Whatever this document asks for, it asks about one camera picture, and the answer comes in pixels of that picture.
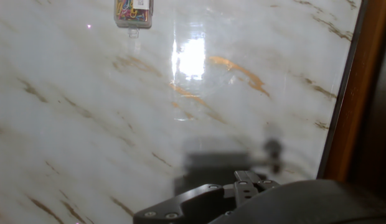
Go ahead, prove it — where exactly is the clear box of paper clips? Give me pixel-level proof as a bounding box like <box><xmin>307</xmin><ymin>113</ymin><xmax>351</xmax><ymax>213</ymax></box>
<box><xmin>113</xmin><ymin>0</ymin><xmax>154</xmax><ymax>39</ymax></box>

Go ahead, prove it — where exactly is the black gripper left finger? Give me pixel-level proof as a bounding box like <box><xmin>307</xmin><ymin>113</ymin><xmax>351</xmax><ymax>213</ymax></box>
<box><xmin>133</xmin><ymin>170</ymin><xmax>260</xmax><ymax>224</ymax></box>

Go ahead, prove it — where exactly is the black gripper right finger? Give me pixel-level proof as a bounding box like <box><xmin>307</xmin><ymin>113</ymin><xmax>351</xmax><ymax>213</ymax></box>
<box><xmin>257</xmin><ymin>179</ymin><xmax>280</xmax><ymax>191</ymax></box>

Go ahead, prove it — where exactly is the marble pattern sheet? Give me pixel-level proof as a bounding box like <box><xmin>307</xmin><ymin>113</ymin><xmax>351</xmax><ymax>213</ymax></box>
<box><xmin>0</xmin><ymin>0</ymin><xmax>364</xmax><ymax>224</ymax></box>

